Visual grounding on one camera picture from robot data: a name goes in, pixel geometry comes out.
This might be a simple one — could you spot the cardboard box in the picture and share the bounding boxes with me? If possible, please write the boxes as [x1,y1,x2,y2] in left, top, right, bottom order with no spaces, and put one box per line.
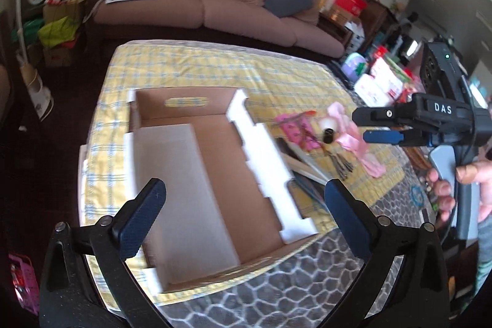
[125,87,321,294]

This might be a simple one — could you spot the wicker basket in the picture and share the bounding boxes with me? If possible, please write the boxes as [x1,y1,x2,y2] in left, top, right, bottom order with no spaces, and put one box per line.
[402,145,431,171]

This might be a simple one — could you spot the white book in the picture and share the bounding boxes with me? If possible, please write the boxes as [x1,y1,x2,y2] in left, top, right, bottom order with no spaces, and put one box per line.
[282,149,329,186]

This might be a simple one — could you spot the yellow plaid tablecloth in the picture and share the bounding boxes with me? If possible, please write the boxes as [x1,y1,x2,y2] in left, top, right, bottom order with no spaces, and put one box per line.
[79,40,408,317]

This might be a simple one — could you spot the pink plastic basket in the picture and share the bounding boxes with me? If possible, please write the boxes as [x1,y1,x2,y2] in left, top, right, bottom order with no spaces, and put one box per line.
[8,253,40,315]

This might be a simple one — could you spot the blue folder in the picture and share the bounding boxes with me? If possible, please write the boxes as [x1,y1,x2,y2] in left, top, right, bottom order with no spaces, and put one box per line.
[290,176,333,215]

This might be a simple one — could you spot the small white carton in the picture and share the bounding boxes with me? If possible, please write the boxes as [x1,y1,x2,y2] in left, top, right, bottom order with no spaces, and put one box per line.
[344,21,366,48]

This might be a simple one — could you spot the pink toe separator sheet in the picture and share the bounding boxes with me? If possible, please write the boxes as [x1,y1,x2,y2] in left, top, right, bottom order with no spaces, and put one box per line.
[275,113,321,152]

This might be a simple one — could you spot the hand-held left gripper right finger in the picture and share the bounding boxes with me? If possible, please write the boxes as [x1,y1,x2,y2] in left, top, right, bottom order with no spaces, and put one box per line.
[324,178,450,328]

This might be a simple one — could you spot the blue-grey cushion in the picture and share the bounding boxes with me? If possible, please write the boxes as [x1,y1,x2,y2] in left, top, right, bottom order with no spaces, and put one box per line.
[263,0,315,18]

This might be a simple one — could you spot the metal nail clipper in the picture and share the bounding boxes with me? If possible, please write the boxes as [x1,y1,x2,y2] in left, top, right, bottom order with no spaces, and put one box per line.
[336,154,355,176]
[326,152,347,180]

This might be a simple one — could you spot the white ball with black cap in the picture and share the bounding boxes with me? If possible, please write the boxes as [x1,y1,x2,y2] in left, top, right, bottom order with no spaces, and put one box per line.
[318,116,339,145]

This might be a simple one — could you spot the white boxes red print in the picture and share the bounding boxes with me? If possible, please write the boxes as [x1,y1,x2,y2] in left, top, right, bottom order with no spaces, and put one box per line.
[354,57,404,108]

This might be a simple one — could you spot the grey stone-pattern mat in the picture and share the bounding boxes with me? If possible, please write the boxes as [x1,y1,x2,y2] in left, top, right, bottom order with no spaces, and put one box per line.
[154,155,442,328]

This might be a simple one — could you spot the person's right forearm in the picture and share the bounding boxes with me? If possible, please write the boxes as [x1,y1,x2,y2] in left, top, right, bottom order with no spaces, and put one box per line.
[477,215,492,294]

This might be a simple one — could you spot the pink cloth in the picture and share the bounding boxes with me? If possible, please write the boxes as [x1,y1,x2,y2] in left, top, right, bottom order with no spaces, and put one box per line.
[327,101,387,179]

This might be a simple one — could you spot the person's right hand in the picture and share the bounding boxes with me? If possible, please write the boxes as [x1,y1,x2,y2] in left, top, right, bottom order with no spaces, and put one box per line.
[426,160,492,227]

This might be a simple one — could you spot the nail file red tip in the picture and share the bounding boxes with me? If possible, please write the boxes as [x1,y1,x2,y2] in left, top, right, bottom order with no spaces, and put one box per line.
[274,111,317,123]

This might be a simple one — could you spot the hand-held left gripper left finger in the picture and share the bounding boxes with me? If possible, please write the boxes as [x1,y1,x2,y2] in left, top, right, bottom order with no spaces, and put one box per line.
[38,177,173,328]

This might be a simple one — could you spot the dark wooden cabinet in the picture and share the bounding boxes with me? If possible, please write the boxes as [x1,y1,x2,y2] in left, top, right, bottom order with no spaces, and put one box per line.
[319,0,396,56]

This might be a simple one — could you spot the lilac round container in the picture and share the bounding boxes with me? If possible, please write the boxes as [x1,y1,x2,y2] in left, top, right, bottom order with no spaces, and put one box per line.
[341,52,367,82]

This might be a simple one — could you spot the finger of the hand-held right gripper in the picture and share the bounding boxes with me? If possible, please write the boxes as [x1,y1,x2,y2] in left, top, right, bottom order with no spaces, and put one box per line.
[363,130,423,147]
[351,101,418,129]

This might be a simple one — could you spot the flat white foam insert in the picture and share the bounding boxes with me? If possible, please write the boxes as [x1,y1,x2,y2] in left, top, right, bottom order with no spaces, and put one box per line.
[124,124,242,292]

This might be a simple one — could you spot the yellow-green bag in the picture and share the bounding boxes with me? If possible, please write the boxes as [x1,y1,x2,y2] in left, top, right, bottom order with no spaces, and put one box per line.
[38,16,79,48]

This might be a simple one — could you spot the white floor appliance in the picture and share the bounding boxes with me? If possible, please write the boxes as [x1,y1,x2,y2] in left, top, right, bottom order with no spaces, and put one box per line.
[14,0,52,119]

